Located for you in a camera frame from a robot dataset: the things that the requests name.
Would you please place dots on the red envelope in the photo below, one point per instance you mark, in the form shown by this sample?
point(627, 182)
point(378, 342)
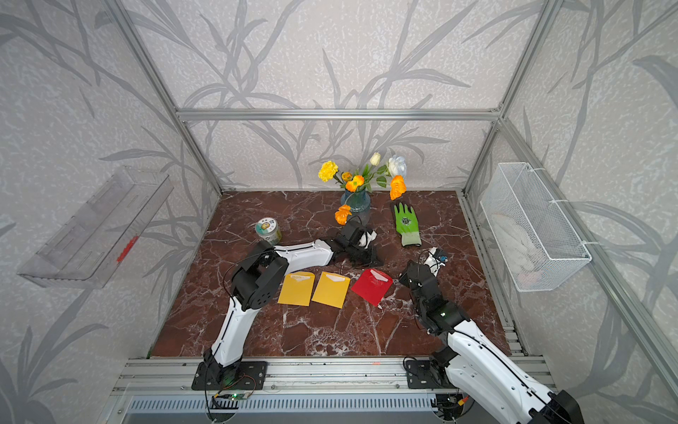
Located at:
point(372, 286)

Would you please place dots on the white cloth in basket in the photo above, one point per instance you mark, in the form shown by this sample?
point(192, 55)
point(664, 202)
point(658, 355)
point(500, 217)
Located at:
point(524, 259)

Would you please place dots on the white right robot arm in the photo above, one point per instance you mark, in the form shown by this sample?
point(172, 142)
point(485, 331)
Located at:
point(472, 363)

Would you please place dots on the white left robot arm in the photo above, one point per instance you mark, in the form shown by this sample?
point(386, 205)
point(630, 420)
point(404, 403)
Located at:
point(256, 280)

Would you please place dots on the white wire wall basket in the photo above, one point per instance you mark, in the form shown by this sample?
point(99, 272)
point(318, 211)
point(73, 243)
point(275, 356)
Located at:
point(517, 191)

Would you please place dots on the clear acrylic wall shelf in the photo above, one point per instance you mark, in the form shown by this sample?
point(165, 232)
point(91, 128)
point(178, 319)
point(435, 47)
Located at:
point(88, 249)

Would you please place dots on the round sunflower label jar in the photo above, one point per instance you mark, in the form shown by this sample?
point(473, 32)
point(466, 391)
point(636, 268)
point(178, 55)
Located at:
point(268, 229)

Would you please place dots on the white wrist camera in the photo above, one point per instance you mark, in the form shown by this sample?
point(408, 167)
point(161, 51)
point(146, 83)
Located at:
point(436, 259)
point(367, 238)

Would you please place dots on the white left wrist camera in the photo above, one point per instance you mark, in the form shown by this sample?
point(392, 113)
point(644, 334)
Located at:
point(367, 238)

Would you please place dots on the green work glove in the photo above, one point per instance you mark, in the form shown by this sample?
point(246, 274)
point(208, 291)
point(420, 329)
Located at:
point(406, 223)

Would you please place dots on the artificial flower bouquet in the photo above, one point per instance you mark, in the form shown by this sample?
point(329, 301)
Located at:
point(377, 173)

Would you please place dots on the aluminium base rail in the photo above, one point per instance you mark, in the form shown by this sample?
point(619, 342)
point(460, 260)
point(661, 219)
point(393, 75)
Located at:
point(296, 375)

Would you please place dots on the small yellow envelope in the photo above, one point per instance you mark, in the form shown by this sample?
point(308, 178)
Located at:
point(297, 289)

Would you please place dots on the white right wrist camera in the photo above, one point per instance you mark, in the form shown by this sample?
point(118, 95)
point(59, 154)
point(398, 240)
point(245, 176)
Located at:
point(436, 259)

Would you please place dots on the blue textured glass vase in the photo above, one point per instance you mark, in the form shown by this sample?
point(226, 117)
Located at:
point(359, 203)

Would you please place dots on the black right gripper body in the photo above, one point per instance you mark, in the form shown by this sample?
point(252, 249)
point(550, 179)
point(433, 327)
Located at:
point(404, 279)

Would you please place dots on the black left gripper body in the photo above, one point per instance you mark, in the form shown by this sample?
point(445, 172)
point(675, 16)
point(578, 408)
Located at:
point(360, 256)

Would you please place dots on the large yellow envelope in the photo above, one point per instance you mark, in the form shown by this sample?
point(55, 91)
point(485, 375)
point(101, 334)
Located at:
point(331, 290)

